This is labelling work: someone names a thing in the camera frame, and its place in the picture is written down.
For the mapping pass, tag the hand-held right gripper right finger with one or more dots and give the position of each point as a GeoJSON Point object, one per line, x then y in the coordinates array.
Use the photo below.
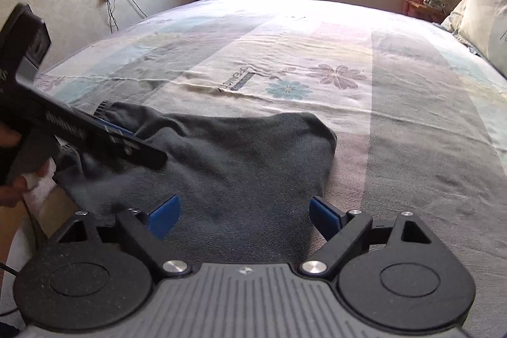
{"type": "Point", "coordinates": [324, 217]}

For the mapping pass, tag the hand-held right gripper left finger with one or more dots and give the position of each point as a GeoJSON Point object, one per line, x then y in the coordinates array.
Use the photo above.
{"type": "Point", "coordinates": [164, 215]}

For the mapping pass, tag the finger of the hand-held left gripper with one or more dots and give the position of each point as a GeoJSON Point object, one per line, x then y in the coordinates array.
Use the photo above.
{"type": "Point", "coordinates": [113, 128]}
{"type": "Point", "coordinates": [138, 154]}

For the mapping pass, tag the black pants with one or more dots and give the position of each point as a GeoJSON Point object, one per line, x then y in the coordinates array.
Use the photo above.
{"type": "Point", "coordinates": [237, 171]}

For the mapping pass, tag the person's left hand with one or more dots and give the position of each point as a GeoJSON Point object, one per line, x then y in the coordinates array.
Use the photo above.
{"type": "Point", "coordinates": [31, 177]}

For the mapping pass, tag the bed with patchwork sheet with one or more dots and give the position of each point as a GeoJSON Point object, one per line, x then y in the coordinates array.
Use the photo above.
{"type": "Point", "coordinates": [416, 144]}

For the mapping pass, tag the person's dark knit clothing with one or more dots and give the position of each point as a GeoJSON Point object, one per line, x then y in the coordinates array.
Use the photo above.
{"type": "Point", "coordinates": [7, 328]}

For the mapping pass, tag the wooden nightstand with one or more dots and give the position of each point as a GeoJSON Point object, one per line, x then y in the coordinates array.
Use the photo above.
{"type": "Point", "coordinates": [416, 9]}

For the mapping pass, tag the flat pale pillow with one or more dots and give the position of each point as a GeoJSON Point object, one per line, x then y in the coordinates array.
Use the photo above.
{"type": "Point", "coordinates": [453, 17]}

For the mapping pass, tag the grey bundle on nightstand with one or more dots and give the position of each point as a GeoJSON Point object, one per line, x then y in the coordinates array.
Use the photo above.
{"type": "Point", "coordinates": [435, 3]}

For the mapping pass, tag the beige printed pillow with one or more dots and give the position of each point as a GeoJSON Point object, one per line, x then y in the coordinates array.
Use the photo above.
{"type": "Point", "coordinates": [487, 25]}

